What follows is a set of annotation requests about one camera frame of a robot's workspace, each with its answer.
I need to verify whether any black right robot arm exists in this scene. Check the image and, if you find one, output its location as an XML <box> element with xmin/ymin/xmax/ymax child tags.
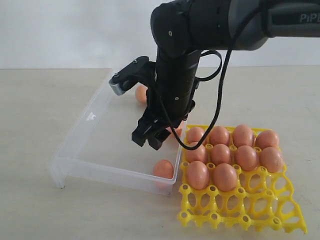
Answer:
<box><xmin>127</xmin><ymin>0</ymin><xmax>320</xmax><ymax>150</ymax></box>

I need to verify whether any brown egg front right corner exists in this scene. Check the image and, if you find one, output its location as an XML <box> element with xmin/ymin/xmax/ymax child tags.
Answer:
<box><xmin>152</xmin><ymin>159</ymin><xmax>174</xmax><ymax>179</ymax></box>

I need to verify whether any clear plastic bin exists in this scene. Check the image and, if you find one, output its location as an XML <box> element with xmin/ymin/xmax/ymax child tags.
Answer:
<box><xmin>49</xmin><ymin>69</ymin><xmax>183</xmax><ymax>195</ymax></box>

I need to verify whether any brown egg column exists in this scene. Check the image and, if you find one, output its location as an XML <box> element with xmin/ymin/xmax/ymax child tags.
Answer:
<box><xmin>234</xmin><ymin>145</ymin><xmax>259</xmax><ymax>172</ymax></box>
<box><xmin>259</xmin><ymin>147</ymin><xmax>285</xmax><ymax>173</ymax></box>
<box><xmin>166</xmin><ymin>121</ymin><xmax>185</xmax><ymax>137</ymax></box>

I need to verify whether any black camera cable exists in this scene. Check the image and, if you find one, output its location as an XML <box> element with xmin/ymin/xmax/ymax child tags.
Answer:
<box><xmin>154</xmin><ymin>0</ymin><xmax>266</xmax><ymax>151</ymax></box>

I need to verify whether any yellow plastic egg tray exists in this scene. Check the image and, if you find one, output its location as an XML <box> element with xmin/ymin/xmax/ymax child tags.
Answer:
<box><xmin>177</xmin><ymin>124</ymin><xmax>308</xmax><ymax>235</ymax></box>

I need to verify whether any brown egg second row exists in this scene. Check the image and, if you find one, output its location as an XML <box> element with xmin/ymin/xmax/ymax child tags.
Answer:
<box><xmin>135</xmin><ymin>85</ymin><xmax>148</xmax><ymax>104</ymax></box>

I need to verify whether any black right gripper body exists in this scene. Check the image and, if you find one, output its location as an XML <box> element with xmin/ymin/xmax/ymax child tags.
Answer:
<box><xmin>154</xmin><ymin>49</ymin><xmax>200</xmax><ymax>126</ymax></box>

